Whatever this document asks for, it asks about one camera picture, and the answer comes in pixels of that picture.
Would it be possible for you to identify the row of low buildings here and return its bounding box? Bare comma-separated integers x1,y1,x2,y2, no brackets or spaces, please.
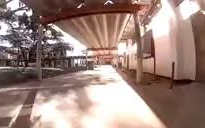
0,44,91,70

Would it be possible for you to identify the grey concrete pavement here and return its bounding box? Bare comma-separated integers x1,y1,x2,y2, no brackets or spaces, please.
0,64,205,128

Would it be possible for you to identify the group of trees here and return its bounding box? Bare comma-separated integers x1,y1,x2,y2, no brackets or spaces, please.
0,0,75,68

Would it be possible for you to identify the white building with dark window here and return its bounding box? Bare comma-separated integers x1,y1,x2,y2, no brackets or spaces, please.
116,0,205,85

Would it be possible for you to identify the thin dark post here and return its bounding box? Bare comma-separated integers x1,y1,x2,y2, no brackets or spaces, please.
169,61,176,90

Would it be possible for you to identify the covered walkway canopy with posts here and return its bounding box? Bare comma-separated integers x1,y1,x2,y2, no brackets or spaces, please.
19,0,164,84

